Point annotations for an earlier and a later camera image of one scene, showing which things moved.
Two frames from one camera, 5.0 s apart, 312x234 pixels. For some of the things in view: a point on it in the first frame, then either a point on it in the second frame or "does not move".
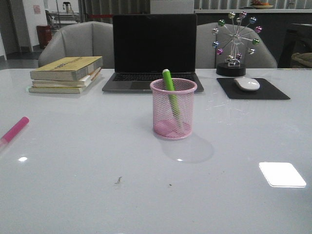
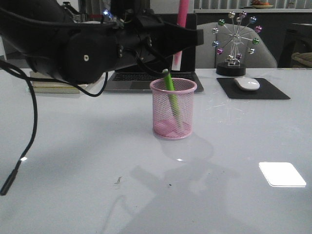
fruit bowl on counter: [260, 5] does not move
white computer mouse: [247, 84] does not move
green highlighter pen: [172, 95] does not move
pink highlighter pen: [13, 131] -> [182, 15]
